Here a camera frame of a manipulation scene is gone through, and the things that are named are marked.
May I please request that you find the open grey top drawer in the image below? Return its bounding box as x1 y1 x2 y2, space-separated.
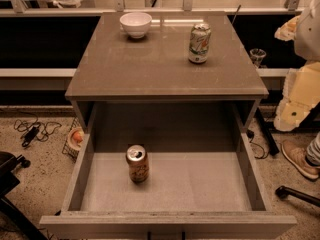
40 102 296 240

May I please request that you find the metal railing frame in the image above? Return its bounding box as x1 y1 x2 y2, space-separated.
0 0 320 18

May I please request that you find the plate with orange fruit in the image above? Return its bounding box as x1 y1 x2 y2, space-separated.
67 127 84 151

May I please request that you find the black power adapter with cable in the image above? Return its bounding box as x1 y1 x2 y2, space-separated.
14 119 62 148

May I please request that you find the clear glass cup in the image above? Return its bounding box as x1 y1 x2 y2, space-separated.
249 48 267 68

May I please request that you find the black wire basket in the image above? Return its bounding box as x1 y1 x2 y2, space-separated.
62 118 84 162

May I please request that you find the black office chair base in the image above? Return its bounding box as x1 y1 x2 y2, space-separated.
0 151 48 240

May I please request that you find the black cable right of cabinet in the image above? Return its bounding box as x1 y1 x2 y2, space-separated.
247 129 270 160

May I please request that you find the striped trouser leg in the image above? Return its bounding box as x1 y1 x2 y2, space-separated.
306 132 320 166

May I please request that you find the orange soda can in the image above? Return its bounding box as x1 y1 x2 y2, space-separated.
126 145 149 183

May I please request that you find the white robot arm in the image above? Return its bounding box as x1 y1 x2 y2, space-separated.
274 0 320 132

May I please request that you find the tan shoe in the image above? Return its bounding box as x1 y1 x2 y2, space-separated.
281 140 320 181

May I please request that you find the black chair leg with caster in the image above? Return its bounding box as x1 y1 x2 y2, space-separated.
275 186 320 207

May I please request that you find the white ceramic bowl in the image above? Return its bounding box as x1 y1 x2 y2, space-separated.
120 12 152 39

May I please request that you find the green white soda can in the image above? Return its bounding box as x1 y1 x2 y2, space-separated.
189 22 211 64

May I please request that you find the grey cabinet with counter top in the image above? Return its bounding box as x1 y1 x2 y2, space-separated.
66 12 268 127

